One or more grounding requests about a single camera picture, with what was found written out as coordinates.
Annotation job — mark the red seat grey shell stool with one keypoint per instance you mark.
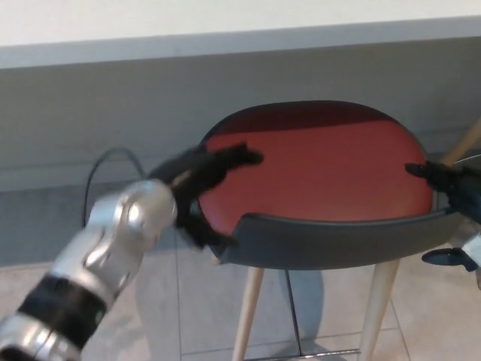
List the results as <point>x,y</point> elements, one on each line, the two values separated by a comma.
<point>319,169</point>

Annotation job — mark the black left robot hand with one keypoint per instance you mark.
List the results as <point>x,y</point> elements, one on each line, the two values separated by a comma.
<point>195,173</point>

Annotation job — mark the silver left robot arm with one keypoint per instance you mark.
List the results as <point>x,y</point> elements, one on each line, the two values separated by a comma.
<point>112,240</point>

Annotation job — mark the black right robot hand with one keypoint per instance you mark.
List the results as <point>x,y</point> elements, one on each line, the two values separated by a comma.
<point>462,188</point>

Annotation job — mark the wooden leg bar stool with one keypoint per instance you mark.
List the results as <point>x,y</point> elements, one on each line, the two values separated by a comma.
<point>460,144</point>

